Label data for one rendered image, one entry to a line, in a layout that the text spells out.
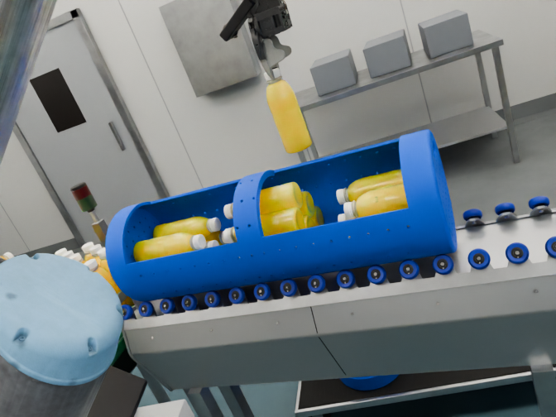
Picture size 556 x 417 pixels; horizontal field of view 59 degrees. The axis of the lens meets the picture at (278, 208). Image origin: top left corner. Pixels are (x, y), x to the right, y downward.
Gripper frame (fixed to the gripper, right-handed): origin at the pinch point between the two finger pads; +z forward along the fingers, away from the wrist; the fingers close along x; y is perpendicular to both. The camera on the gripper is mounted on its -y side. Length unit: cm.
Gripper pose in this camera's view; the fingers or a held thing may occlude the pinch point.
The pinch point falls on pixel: (271, 73)
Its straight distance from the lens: 122.8
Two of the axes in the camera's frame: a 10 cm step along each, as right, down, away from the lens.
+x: 2.7, -4.5, 8.5
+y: 9.2, -1.5, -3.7
